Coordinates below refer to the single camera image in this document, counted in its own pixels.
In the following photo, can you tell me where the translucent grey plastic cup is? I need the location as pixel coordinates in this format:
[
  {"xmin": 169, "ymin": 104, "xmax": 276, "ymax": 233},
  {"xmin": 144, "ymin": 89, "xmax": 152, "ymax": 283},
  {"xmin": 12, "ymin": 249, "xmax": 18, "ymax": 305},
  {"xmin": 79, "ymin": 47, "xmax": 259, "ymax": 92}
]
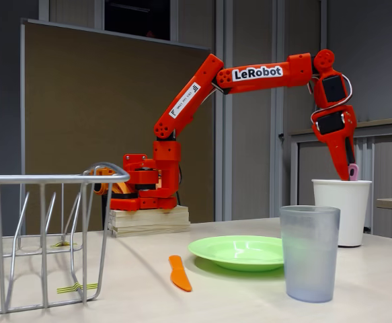
[{"xmin": 279, "ymin": 205, "xmax": 342, "ymax": 303}]

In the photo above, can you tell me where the green plastic plate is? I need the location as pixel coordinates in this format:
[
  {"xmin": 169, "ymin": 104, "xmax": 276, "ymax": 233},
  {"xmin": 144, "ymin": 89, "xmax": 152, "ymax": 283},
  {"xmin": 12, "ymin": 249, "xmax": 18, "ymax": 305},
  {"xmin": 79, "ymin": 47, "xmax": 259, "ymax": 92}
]
[{"xmin": 188, "ymin": 235, "xmax": 286, "ymax": 273}]

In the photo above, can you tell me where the orange plastic knife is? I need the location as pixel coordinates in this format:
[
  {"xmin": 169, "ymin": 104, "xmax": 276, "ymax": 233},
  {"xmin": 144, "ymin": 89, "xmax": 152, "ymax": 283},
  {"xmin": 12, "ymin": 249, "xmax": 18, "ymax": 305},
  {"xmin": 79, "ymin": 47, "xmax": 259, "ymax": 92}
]
[{"xmin": 168, "ymin": 254, "xmax": 193, "ymax": 293}]

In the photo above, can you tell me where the grey cabinet wooden top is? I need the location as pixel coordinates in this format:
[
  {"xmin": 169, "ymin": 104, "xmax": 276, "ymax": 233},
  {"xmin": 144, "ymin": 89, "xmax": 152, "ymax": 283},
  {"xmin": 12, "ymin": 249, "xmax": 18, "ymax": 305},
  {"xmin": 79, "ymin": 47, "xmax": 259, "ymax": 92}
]
[{"xmin": 288, "ymin": 116, "xmax": 392, "ymax": 242}]

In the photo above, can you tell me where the white paper cup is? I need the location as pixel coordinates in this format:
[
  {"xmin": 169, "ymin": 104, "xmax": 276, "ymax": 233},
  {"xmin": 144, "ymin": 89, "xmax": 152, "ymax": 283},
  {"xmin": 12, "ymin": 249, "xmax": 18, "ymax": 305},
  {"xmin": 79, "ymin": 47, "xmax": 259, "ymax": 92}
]
[{"xmin": 311, "ymin": 178, "xmax": 373, "ymax": 248}]

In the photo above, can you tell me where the wooden base block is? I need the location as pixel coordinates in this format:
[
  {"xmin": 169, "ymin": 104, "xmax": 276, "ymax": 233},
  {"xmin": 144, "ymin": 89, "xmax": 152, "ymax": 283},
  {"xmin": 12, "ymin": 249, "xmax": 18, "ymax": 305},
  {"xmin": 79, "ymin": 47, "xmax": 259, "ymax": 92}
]
[{"xmin": 108, "ymin": 204, "xmax": 192, "ymax": 238}]

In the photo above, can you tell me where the light orange table clamp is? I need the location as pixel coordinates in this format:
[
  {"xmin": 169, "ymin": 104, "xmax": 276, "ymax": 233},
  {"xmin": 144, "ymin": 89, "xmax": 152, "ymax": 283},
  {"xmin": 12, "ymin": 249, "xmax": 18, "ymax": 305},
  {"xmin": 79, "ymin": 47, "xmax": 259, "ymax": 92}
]
[{"xmin": 82, "ymin": 166, "xmax": 131, "ymax": 196}]

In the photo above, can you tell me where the brown partition board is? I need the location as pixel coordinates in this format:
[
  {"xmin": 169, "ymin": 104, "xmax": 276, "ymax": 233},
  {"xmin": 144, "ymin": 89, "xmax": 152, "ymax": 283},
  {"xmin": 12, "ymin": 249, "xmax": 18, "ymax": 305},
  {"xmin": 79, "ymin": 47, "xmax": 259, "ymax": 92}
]
[{"xmin": 19, "ymin": 18, "xmax": 215, "ymax": 233}]

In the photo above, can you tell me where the black power cable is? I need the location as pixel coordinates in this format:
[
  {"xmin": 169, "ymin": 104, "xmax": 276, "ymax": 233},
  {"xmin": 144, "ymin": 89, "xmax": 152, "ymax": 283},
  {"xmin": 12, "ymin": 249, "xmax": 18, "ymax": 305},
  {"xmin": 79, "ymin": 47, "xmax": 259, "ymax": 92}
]
[{"xmin": 176, "ymin": 157, "xmax": 186, "ymax": 207}]

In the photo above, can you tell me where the metal wire dish rack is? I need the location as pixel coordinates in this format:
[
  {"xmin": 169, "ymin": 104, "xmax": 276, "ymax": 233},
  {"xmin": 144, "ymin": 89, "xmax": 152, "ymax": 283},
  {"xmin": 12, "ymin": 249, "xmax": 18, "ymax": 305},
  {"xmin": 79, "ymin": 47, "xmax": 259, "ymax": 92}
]
[{"xmin": 0, "ymin": 162, "xmax": 131, "ymax": 318}]

